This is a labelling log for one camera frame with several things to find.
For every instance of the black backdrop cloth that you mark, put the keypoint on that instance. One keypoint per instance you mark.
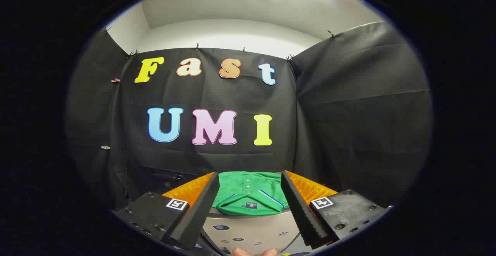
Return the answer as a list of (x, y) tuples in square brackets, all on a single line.
[(232, 93)]

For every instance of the green polo shirt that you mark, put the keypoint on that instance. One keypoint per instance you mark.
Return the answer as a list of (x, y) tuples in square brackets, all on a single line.
[(248, 188)]

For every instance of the dark washing machine lid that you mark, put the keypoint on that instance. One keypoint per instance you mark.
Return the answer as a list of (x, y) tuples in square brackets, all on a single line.
[(166, 177)]

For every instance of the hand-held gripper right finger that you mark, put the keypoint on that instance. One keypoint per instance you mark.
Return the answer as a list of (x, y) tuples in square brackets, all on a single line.
[(298, 209)]

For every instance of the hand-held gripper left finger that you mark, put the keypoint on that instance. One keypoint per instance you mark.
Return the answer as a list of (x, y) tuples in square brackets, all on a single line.
[(201, 209)]

